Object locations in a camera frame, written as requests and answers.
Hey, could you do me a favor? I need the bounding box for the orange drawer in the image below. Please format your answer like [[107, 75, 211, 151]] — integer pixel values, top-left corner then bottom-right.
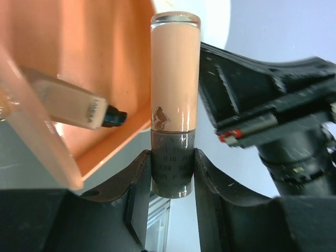
[[1, 1, 154, 190]]

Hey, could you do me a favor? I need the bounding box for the peach tube grey cap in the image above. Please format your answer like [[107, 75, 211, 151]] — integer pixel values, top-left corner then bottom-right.
[[151, 11, 201, 199]]

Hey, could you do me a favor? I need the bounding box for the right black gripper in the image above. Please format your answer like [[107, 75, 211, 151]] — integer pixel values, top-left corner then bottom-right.
[[199, 43, 335, 146]]

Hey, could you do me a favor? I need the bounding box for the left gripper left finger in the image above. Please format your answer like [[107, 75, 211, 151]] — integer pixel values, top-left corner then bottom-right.
[[1, 150, 151, 251]]

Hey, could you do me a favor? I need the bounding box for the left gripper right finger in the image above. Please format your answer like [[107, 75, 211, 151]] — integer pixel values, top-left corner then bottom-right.
[[194, 149, 335, 251]]

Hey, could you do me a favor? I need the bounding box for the peach bottle black cap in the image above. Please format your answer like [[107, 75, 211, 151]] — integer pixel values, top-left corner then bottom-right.
[[20, 67, 127, 130]]

